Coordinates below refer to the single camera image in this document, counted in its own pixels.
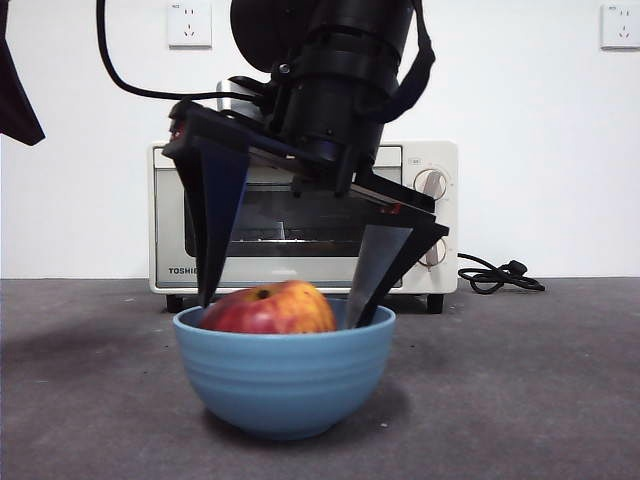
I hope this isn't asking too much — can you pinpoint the red yellow apple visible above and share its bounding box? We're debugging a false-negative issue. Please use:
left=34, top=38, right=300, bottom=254
left=199, top=279, right=337, bottom=335

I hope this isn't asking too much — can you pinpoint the blue ribbed bowl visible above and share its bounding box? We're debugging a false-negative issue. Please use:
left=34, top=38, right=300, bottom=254
left=172, top=298, right=398, bottom=442

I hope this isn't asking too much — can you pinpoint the beige round oven knob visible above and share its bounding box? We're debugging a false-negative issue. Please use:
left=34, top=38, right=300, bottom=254
left=418, top=236, right=449, bottom=268
left=413, top=168, right=450, bottom=204

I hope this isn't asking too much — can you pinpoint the cream white toaster oven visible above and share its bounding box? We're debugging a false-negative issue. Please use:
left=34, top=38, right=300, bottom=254
left=148, top=139, right=459, bottom=315

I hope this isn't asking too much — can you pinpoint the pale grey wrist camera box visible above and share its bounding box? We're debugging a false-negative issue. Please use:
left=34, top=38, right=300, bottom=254
left=215, top=78, right=269, bottom=124

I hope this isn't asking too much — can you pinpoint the metal wire oven rack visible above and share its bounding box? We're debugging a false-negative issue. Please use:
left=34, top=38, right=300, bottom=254
left=227, top=235, right=362, bottom=247

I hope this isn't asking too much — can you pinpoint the thin black camera cable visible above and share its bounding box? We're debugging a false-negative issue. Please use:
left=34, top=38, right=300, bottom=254
left=96, top=0, right=222, bottom=102

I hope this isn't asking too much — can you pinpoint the white wall socket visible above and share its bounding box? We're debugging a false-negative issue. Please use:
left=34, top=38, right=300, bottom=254
left=167, top=1, right=213, bottom=50
left=600, top=3, right=640, bottom=51

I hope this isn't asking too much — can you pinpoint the black oven power cable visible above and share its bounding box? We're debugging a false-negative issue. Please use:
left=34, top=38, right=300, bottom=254
left=457, top=252, right=547, bottom=295

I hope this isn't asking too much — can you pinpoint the black sleeved arm cable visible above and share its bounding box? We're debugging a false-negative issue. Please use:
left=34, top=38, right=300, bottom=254
left=384, top=0, right=437, bottom=125

